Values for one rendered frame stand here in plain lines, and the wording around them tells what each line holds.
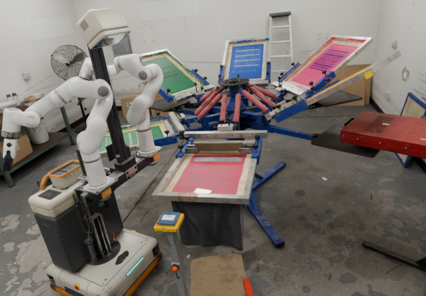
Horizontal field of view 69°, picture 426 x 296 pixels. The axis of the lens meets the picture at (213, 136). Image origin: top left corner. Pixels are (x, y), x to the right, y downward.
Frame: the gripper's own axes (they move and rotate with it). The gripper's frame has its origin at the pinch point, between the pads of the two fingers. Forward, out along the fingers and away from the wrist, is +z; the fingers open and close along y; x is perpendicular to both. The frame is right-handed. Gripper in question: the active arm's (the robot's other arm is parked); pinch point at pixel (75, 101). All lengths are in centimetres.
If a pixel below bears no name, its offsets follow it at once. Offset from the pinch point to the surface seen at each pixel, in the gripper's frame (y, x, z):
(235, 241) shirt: -105, 73, 45
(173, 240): -58, 73, 50
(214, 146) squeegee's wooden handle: -95, 28, -6
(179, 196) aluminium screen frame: -59, 61, 28
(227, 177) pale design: -90, 60, 10
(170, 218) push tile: -51, 73, 38
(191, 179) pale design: -75, 45, 20
